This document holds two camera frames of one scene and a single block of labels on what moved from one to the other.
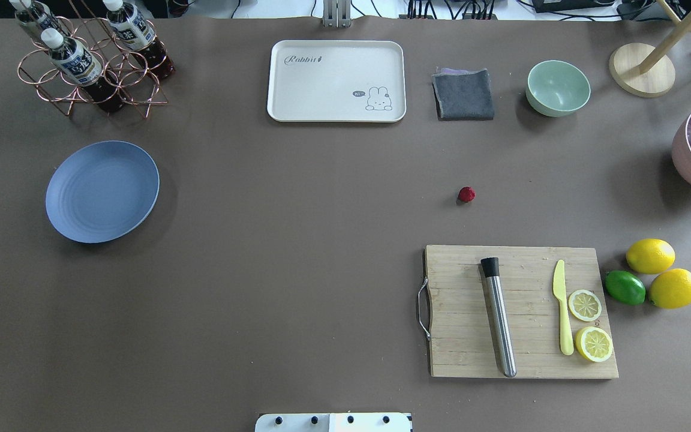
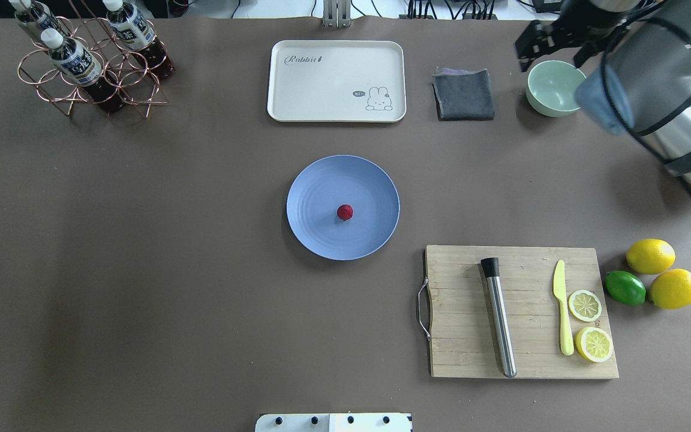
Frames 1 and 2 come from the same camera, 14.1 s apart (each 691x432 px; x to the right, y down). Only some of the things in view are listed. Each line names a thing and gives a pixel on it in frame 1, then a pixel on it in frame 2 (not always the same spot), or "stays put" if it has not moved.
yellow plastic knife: x=559 y=290 stays put
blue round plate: x=101 y=191 → x=316 y=194
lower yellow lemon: x=675 y=288 stays put
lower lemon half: x=594 y=344 stays put
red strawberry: x=466 y=194 → x=345 y=212
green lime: x=625 y=287 stays put
